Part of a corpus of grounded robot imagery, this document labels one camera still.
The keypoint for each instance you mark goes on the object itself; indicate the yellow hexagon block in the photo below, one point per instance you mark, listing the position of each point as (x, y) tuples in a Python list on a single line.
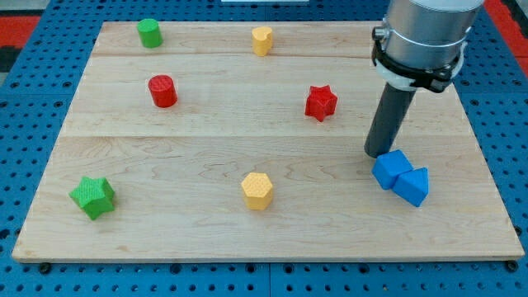
[(257, 191)]

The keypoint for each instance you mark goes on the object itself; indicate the blue triangle block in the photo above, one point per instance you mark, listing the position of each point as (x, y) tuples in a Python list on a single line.
[(413, 186)]

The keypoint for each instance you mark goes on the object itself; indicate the green cylinder block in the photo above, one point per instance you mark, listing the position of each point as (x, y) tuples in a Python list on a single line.
[(149, 33)]

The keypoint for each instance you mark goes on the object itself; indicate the blue cube block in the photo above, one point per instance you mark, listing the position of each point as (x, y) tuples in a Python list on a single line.
[(389, 166)]

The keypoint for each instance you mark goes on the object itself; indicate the red star block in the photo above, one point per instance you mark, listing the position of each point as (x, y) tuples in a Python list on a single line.
[(321, 102)]

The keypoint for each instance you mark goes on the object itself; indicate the green star block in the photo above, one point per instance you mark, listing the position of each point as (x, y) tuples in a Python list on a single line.
[(94, 196)]

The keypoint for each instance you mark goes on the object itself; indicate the red cylinder block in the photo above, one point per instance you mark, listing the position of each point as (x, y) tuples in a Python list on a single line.
[(162, 90)]

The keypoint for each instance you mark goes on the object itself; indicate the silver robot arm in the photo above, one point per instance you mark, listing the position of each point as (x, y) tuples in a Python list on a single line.
[(420, 43)]

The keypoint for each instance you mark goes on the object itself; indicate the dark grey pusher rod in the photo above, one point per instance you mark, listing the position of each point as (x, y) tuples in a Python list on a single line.
[(390, 113)]

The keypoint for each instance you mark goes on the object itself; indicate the light wooden board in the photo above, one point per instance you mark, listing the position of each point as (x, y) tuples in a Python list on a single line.
[(177, 171)]

